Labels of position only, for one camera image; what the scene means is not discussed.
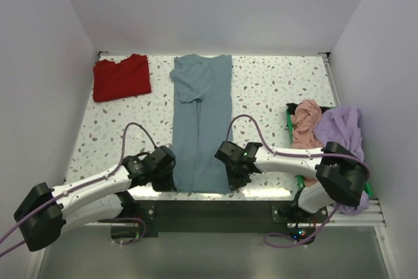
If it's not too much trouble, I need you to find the folded red t-shirt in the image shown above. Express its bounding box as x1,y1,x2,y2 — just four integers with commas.
93,54,152,103

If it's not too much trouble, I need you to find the crumpled pink t-shirt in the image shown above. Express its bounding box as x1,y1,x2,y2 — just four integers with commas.
290,99,325,187

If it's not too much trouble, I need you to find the green plastic bin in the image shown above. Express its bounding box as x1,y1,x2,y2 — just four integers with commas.
285,103,373,199

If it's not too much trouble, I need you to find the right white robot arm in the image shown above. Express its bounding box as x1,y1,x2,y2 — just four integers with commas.
215,141,370,222

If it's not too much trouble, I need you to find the blue-grey t-shirt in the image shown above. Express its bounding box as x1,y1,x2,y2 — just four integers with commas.
170,54,233,193

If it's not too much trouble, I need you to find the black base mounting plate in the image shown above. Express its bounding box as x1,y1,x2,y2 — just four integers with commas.
110,201,329,240

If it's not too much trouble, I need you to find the crumpled lilac t-shirt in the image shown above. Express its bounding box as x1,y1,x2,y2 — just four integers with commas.
313,106,370,215

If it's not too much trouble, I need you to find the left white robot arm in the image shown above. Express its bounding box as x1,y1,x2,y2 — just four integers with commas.
14,146,176,252

